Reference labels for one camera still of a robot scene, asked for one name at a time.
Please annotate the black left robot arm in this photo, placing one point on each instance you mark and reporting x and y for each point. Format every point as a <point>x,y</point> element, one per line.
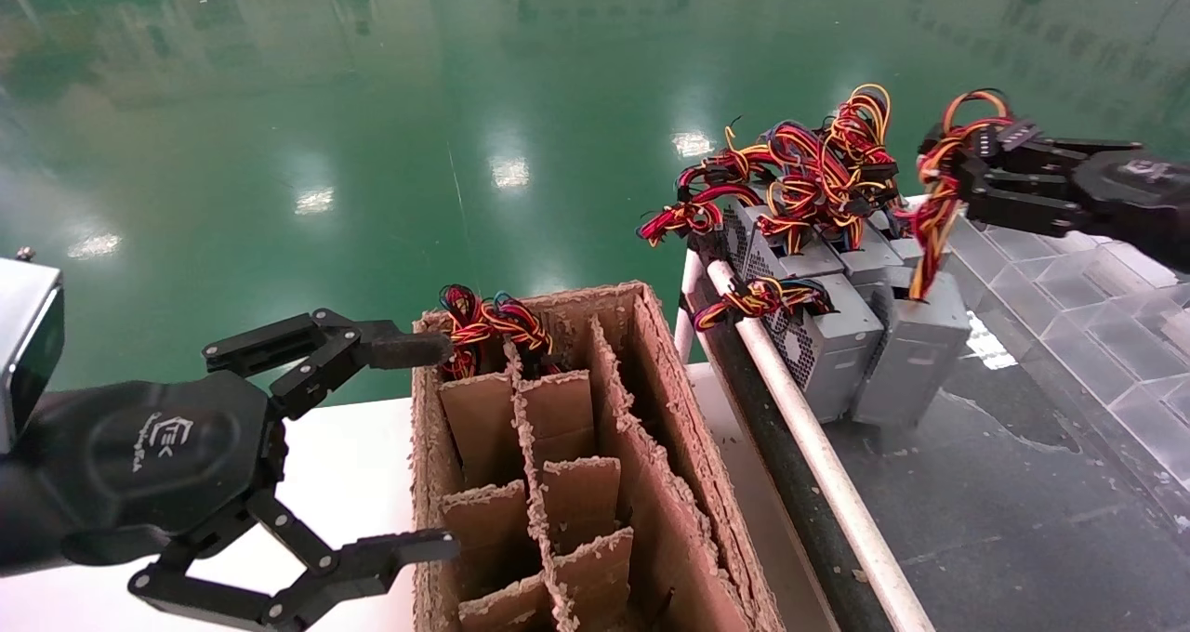
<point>14,530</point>

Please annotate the clear acrylic divider tray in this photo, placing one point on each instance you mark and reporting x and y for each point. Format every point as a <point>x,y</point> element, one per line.
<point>1116,335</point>

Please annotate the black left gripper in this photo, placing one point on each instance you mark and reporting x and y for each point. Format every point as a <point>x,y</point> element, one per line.
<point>158,455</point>

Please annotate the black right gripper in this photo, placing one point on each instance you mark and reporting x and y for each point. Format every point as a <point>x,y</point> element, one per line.
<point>1143,195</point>

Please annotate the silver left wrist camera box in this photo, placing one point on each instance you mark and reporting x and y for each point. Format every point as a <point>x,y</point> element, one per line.
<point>23,335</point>

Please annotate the long white pipe rail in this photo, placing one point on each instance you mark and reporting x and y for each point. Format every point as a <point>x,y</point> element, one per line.
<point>818,446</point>

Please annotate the short white pipe post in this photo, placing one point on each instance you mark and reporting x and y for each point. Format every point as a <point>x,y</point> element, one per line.
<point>686,325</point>

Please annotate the brown cardboard divider box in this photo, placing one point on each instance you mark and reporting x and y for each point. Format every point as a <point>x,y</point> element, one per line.
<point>669,483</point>

